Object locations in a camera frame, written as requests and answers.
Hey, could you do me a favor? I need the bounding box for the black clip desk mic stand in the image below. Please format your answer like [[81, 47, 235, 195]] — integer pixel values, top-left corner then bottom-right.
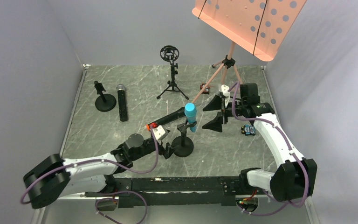
[[171, 120, 197, 158]]

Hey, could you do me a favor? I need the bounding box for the blue microphone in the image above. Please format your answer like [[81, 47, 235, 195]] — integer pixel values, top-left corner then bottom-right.
[[184, 103, 197, 125]]

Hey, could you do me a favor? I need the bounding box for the black microphone orange end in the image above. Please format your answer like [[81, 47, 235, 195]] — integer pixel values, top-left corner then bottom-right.
[[146, 107, 185, 130]]

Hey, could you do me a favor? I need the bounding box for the black small desk mic stand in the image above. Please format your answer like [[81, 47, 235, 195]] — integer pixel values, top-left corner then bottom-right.
[[94, 81, 117, 112]]

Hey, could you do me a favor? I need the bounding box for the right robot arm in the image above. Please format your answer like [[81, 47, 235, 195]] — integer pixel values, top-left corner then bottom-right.
[[203, 82, 317, 207]]

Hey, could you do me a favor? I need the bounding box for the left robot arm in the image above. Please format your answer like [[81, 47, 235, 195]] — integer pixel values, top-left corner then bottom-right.
[[20, 134, 174, 209]]

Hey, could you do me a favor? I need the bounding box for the pink music stand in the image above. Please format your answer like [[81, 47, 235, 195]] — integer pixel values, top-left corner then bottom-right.
[[192, 0, 306, 103]]

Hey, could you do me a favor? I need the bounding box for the red owl toy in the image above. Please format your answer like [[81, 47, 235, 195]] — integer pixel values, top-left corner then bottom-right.
[[200, 83, 210, 94]]

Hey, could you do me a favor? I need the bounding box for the black microphone silver grille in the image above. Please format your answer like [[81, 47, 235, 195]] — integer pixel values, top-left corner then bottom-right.
[[116, 84, 128, 122]]

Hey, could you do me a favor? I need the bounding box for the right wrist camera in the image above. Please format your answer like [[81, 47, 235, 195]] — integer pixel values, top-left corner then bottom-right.
[[218, 84, 231, 104]]

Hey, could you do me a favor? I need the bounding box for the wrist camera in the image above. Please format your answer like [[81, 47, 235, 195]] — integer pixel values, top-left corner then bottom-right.
[[151, 125, 170, 141], [218, 84, 231, 104]]

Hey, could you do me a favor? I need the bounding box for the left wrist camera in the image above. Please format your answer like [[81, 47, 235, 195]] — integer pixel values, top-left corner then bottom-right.
[[151, 125, 170, 141]]

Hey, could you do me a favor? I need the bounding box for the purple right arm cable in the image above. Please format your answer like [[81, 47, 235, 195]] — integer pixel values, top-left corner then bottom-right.
[[228, 81, 310, 217]]

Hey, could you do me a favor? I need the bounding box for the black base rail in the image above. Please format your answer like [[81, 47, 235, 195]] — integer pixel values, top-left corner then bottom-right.
[[85, 176, 256, 208]]

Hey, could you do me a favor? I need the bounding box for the black tripod shock mount stand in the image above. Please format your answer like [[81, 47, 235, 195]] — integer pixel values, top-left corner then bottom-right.
[[156, 45, 189, 100]]

